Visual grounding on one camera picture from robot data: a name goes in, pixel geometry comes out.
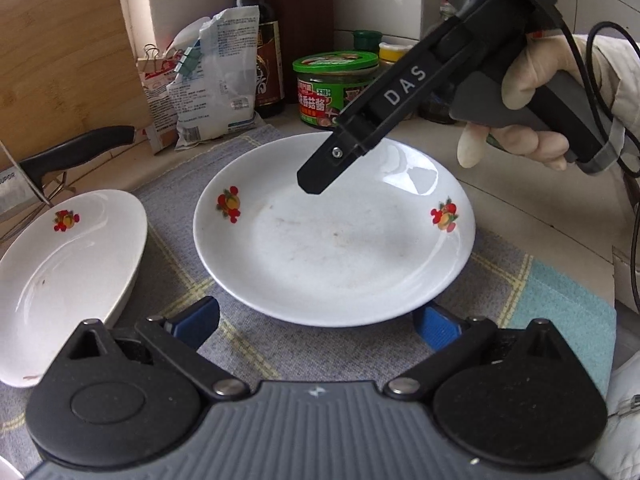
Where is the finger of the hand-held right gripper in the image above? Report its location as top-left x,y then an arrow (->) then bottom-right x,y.
296,124 -> 396,197

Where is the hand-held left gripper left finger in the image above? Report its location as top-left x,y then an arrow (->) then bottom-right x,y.
65,296 -> 251,402

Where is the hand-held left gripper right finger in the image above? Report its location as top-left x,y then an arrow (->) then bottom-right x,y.
382,302 -> 559,402

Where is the round fruit print plate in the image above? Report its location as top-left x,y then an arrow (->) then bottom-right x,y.
193,132 -> 477,327

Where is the oval fruit print plate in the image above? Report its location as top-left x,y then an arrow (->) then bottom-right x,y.
0,189 -> 149,388

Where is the person's right forearm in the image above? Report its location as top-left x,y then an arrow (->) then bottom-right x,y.
582,35 -> 640,181

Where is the person's right hand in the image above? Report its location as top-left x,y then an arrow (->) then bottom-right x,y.
457,34 -> 592,171

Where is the grey checked dish mat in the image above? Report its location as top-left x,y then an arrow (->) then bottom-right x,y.
0,122 -> 618,480

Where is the green lid sauce jar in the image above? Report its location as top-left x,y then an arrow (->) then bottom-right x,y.
292,51 -> 381,131

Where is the yellow lid jar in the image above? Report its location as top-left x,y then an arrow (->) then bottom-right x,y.
378,41 -> 417,69

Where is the small green lid jar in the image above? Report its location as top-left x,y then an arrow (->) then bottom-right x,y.
352,30 -> 384,56

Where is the dark soy sauce bottle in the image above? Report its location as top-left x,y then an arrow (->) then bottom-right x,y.
234,0 -> 286,118

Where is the white plastic bag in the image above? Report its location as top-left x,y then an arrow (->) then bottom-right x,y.
167,5 -> 267,150

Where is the red and white bag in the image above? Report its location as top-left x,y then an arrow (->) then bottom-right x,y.
140,67 -> 187,155

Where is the bamboo cutting board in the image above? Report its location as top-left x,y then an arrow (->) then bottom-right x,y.
0,0 -> 153,171

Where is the black cable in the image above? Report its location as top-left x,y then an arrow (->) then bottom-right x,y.
552,9 -> 640,181

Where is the black handled kitchen knife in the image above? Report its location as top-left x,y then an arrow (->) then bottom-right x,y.
0,125 -> 137,223

